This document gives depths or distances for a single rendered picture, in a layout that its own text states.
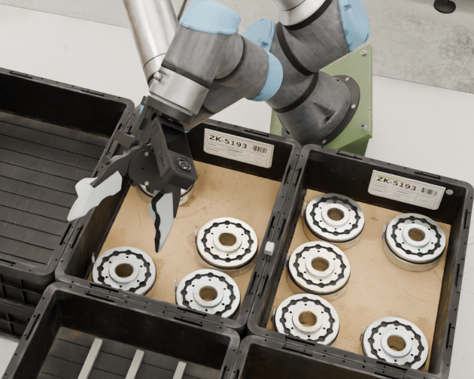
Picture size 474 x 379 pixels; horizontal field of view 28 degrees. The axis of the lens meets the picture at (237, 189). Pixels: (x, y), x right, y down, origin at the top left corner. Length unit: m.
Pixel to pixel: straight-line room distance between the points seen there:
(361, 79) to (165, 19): 0.53
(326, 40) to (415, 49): 1.64
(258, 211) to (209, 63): 0.43
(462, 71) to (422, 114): 1.23
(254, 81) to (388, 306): 0.45
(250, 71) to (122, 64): 0.78
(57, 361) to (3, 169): 0.41
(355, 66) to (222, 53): 0.65
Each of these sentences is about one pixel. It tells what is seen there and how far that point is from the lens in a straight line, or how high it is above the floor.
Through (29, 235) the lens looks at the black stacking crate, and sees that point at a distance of 1.62.
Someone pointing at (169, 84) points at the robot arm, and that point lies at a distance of 1.28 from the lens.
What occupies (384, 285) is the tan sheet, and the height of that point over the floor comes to 0.83.
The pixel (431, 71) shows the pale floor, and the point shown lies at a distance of 3.25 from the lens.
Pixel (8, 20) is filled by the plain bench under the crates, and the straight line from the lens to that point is 2.22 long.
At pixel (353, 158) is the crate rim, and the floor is 0.93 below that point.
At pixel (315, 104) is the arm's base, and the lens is 1.80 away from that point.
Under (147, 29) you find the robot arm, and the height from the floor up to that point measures 1.16.
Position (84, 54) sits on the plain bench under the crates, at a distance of 2.11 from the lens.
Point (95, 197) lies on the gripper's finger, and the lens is 1.27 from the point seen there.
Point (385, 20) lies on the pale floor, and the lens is 3.41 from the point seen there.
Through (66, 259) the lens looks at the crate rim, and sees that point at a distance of 1.46.
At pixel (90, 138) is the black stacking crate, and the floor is 0.83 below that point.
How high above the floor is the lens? 2.11
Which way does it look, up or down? 50 degrees down
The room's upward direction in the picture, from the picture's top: 6 degrees clockwise
